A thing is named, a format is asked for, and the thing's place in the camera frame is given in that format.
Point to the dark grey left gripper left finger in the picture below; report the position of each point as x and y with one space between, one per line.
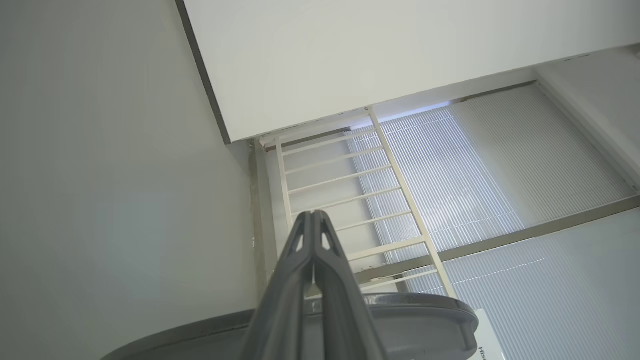
280 310

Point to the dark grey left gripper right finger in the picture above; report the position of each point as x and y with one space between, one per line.
345 310

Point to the grey round washing machine door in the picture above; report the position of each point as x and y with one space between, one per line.
425 330

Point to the white front-load washing machine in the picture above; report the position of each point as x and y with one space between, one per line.
490 340

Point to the white ladder-shaped rack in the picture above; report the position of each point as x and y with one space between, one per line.
395 175

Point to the white vertical window blinds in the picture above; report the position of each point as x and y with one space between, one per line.
500 175

